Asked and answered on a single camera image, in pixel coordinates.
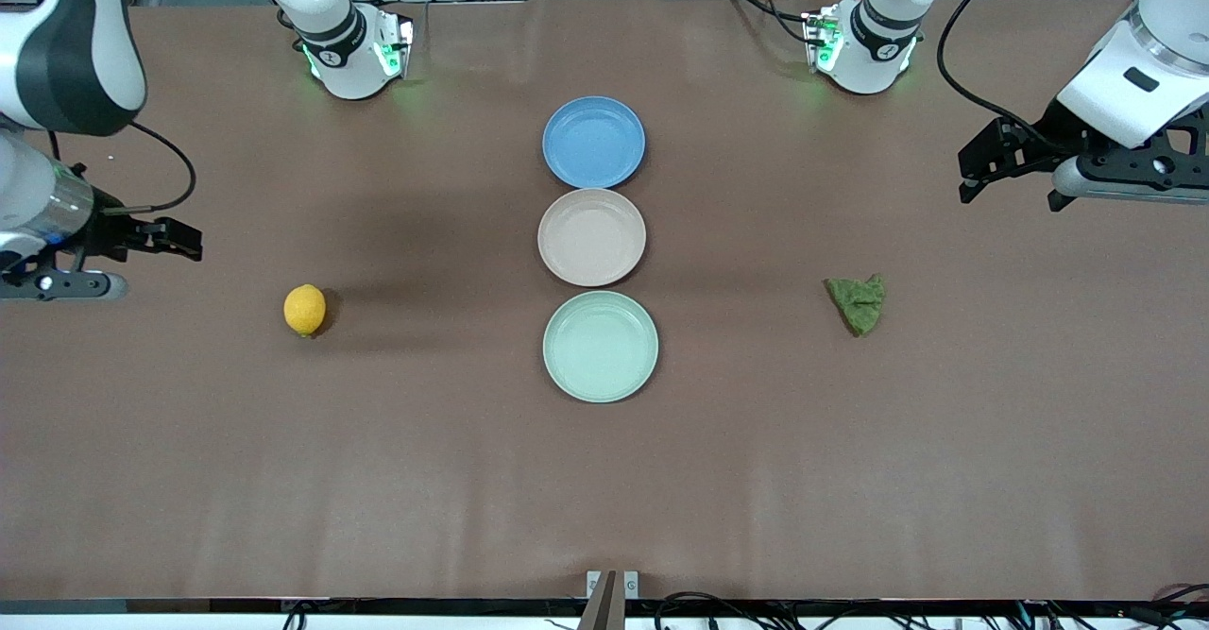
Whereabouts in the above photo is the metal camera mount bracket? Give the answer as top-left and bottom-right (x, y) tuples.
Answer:
(577, 570), (640, 630)

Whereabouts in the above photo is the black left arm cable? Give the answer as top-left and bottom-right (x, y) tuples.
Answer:
(936, 0), (1049, 140)

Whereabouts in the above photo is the beige round plate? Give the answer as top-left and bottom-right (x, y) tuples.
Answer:
(536, 188), (648, 288)

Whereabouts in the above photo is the yellow lemon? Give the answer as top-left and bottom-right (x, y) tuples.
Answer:
(283, 283), (328, 338)

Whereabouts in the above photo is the blue round plate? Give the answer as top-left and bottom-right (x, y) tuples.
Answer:
(542, 95), (647, 190)

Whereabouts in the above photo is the black cable bundle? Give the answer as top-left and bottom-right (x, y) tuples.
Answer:
(655, 591), (945, 630)

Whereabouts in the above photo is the green lettuce leaf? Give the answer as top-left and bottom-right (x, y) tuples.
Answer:
(823, 273), (888, 338)

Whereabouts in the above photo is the light green round plate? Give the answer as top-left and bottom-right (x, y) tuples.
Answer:
(542, 290), (660, 404)

